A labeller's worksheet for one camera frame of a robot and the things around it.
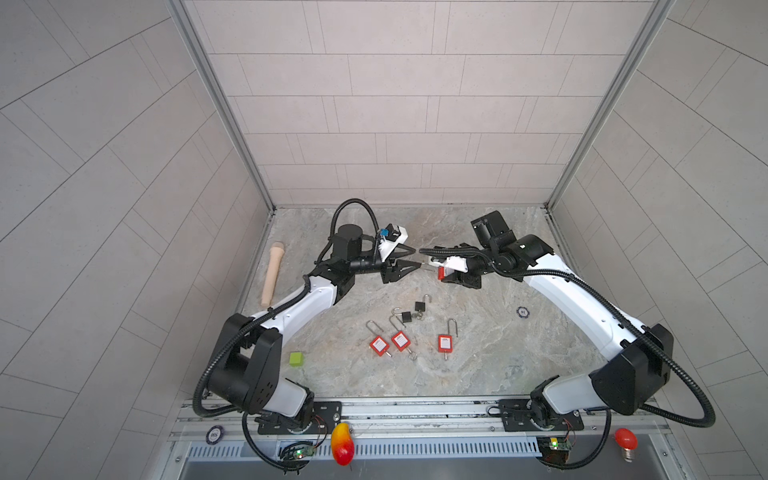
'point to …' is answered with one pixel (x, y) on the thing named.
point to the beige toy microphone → (277, 250)
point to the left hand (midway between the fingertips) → (420, 258)
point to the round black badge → (215, 434)
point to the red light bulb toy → (628, 441)
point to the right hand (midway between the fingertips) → (444, 268)
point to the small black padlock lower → (406, 315)
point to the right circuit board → (554, 450)
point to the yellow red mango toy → (343, 444)
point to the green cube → (296, 359)
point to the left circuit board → (296, 454)
